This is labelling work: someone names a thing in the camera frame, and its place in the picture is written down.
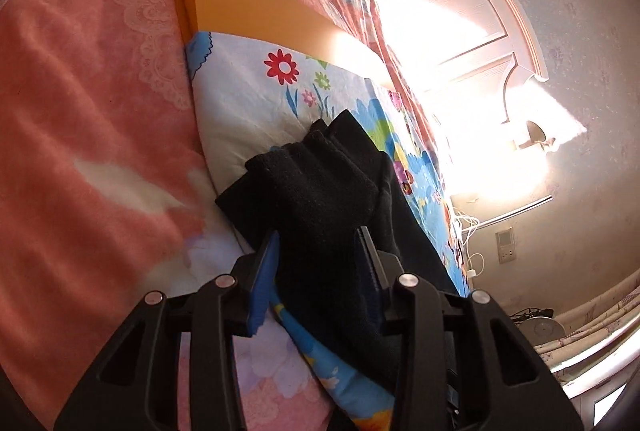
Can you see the pink bed sheet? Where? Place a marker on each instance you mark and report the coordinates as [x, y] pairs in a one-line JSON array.
[[75, 111]]

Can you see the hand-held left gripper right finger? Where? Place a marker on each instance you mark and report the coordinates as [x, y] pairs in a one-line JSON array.
[[367, 272]]

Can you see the wall socket panel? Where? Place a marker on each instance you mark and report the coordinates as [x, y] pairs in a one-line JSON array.
[[506, 245]]

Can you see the flower printed blue quilt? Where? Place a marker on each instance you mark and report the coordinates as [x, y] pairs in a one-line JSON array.
[[250, 111]]

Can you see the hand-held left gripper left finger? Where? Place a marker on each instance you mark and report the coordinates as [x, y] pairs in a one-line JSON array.
[[262, 281]]

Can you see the black pants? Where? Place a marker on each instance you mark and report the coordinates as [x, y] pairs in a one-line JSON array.
[[320, 191]]

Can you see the white window ledge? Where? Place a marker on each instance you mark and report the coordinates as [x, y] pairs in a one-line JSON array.
[[590, 378]]

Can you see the striped printed curtain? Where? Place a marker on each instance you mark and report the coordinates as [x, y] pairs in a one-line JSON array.
[[595, 311]]

